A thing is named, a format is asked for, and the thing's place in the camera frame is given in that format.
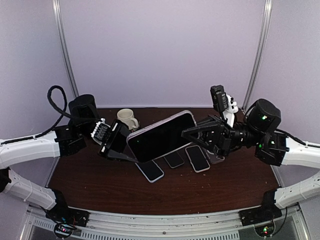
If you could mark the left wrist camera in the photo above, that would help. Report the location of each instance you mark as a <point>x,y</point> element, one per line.
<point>101,132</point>

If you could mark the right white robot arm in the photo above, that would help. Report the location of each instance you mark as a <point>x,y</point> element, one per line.
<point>259,129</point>

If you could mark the front aluminium rail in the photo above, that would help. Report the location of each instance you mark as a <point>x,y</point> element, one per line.
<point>225,225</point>

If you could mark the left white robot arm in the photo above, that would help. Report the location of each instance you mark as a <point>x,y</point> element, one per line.
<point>56,142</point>

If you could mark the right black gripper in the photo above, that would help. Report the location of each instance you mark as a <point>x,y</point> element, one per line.
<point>215,135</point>

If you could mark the left aluminium frame post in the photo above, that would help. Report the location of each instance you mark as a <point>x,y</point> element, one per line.
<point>64,48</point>

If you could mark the black phone white case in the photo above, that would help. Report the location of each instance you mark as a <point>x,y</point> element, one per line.
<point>197,158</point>
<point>151,171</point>

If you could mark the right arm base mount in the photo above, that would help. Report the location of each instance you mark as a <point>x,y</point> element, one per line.
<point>266,212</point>

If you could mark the right aluminium frame post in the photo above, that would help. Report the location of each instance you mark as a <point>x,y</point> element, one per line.
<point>264,31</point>

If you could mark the black phone white case right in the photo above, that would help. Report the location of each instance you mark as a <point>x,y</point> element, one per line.
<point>197,158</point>

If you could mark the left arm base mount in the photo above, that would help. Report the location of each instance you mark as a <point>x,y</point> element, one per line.
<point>66,219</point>

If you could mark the aluminium frame post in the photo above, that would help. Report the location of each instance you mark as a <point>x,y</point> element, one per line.
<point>264,31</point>
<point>64,48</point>

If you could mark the clear phone case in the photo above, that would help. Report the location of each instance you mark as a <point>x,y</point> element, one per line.
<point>212,158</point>

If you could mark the cream ceramic mug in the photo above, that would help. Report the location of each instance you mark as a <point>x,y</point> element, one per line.
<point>127,117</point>

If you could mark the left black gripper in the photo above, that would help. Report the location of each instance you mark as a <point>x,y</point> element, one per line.
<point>116,141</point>

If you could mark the black phone white case middle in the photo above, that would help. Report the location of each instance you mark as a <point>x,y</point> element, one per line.
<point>151,171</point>

